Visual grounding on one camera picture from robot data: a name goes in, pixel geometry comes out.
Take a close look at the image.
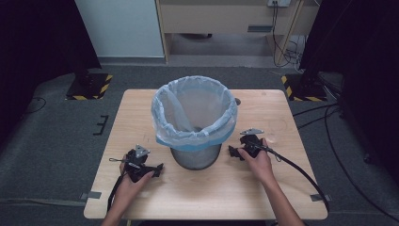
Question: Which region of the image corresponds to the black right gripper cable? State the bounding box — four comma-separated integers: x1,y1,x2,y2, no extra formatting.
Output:
250,141,330,215

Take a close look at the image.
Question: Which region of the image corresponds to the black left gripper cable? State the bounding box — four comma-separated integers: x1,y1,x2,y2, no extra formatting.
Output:
106,171,127,213

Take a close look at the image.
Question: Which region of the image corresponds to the long black floor cable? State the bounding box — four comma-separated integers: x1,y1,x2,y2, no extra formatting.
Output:
292,102,399,223

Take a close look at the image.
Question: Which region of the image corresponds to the dark curtain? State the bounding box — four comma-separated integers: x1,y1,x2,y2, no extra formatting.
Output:
299,0,399,186
0,0,103,139

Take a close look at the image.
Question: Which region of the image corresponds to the translucent pale blue trash bag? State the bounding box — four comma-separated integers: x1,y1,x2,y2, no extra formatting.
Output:
151,75,239,153

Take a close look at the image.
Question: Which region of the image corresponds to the person's left hand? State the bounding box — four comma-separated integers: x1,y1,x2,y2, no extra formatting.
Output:
116,163,155,205

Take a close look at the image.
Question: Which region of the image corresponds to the bundle of white cables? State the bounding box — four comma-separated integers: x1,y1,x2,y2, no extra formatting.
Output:
286,36,307,72

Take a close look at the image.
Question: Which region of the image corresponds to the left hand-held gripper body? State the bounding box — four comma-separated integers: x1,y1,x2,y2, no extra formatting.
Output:
123,144,155,184

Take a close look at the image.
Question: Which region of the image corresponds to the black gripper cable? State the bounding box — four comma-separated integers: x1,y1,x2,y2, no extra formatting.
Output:
106,171,127,213
250,141,330,215

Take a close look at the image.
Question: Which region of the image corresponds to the black stand base striped edge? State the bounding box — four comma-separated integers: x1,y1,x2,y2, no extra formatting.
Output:
65,72,114,102
280,73,329,103

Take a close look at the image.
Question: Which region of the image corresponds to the black hanging cable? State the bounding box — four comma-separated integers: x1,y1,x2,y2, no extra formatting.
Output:
271,1,295,68

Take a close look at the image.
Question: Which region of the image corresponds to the grey round trash can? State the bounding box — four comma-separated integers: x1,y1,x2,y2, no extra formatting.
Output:
169,143,223,171

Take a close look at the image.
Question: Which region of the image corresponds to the grey tape strip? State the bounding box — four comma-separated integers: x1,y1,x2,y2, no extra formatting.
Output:
310,193,332,202
79,190,103,202

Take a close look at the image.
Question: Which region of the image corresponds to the grey power strip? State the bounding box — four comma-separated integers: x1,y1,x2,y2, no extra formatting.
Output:
266,0,292,8

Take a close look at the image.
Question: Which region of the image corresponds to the thin black floor cable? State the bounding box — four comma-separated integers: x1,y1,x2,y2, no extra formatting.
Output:
24,96,48,115

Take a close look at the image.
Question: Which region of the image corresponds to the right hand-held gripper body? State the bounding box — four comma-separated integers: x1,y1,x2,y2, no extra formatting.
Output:
239,127,267,158

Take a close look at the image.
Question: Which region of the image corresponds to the person's right hand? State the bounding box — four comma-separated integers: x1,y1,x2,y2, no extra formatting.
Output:
236,138,275,186

